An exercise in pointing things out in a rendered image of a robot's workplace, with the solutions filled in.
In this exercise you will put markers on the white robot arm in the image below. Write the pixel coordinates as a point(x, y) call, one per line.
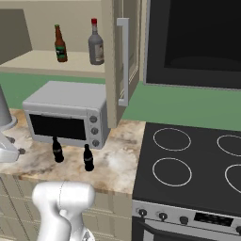
point(59, 204)

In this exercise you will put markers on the beige cabinet door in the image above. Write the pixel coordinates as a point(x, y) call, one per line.
point(120, 59)

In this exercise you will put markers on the black cola bottle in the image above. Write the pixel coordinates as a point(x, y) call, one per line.
point(57, 150)
point(88, 158)

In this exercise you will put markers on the grey toaster oven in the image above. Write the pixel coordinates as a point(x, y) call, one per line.
point(67, 113)

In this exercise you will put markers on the grey liquor bottle red cap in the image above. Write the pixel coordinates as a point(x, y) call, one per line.
point(95, 45)

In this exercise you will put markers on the black stove with hob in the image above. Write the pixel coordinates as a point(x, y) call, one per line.
point(188, 179)

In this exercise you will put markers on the brown beer bottle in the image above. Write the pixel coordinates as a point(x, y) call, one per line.
point(60, 45)

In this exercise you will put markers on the grey stand mixer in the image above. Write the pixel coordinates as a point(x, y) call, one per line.
point(6, 131)

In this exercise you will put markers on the beige base cabinets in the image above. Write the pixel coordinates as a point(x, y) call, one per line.
point(19, 210)

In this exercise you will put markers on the open beige wall cabinet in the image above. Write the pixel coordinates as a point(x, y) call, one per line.
point(53, 37)

